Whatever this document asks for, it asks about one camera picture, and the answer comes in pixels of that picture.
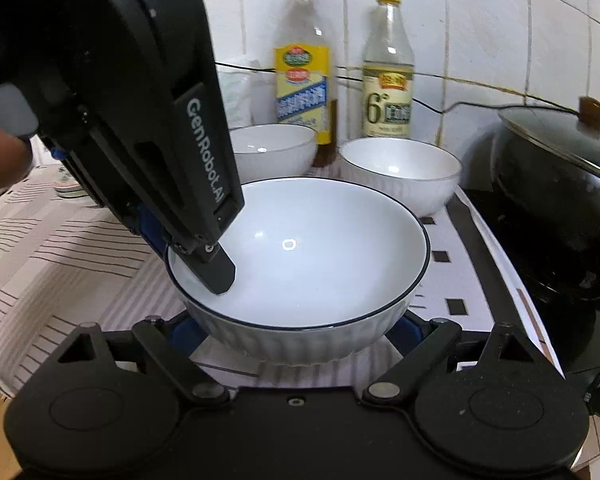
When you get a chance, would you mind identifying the person's left hand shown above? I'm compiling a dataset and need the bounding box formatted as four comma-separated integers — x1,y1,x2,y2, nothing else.
0,124,33,215

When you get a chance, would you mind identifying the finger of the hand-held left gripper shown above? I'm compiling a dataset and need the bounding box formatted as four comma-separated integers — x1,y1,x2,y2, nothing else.
172,242,237,296
129,202,175,262

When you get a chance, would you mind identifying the striped table cloth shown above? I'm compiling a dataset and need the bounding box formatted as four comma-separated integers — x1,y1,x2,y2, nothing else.
0,147,567,397

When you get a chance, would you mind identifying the white ribbed bowl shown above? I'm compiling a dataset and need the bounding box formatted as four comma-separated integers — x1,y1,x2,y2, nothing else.
228,123,318,184
166,176,431,366
339,138,462,218

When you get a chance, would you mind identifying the white plastic bag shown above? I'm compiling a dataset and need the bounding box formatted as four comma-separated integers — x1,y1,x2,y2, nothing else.
217,57,277,131

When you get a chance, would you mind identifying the yellow-capped vinegar bottle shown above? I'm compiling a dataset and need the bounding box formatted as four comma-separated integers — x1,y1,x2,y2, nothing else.
361,0,415,139

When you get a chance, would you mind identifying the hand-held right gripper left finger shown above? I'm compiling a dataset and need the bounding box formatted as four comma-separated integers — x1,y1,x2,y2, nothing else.
44,312,232,408

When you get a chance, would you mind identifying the black adapter cable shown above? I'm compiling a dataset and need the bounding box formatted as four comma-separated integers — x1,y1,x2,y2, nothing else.
215,61,600,128

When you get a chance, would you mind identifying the pink rabbit print plate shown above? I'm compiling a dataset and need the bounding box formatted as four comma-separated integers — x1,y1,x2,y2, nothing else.
52,162,88,202

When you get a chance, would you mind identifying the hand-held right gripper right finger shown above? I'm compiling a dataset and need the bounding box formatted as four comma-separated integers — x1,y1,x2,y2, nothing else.
362,312,556,407

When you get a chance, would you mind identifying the black stove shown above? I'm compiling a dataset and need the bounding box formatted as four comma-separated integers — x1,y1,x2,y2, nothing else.
460,185,600,417

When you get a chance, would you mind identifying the brown-capped cooking wine bottle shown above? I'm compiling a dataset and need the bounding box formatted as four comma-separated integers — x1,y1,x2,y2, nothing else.
272,0,338,147

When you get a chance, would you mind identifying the black wok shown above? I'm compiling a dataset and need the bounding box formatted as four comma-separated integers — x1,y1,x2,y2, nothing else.
490,107,600,306

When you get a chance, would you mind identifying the glass wok lid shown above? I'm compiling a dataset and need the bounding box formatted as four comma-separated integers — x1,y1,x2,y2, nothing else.
497,96,600,187

